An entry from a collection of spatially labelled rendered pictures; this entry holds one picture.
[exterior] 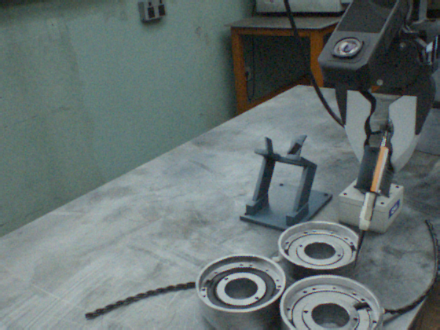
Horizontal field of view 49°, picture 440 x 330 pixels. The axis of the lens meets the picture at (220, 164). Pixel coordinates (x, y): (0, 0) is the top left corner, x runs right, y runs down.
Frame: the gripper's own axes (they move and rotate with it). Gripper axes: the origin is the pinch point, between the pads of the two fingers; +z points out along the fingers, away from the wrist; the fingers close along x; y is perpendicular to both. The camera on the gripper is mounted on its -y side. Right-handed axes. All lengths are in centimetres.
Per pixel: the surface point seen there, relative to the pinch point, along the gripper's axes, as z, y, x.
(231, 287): 14.9, -10.7, 13.6
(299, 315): 13.9, -11.8, 3.8
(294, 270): 13.8, -5.4, 7.9
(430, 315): 41.8, 26.5, -1.8
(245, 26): 20, 180, 137
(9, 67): 13, 54, 165
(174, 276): 16.7, -10.9, 23.0
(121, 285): 16.7, -15.8, 28.1
